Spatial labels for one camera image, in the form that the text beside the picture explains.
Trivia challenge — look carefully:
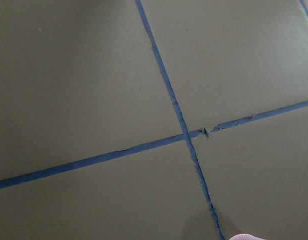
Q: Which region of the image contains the pink mesh pen holder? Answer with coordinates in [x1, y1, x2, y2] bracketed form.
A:
[229, 233, 260, 240]

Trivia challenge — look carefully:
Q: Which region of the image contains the long blue tape strip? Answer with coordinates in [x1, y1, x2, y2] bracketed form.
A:
[135, 0, 225, 240]

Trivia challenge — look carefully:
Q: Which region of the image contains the crossing blue tape strip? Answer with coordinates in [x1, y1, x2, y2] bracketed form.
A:
[0, 100, 308, 190]

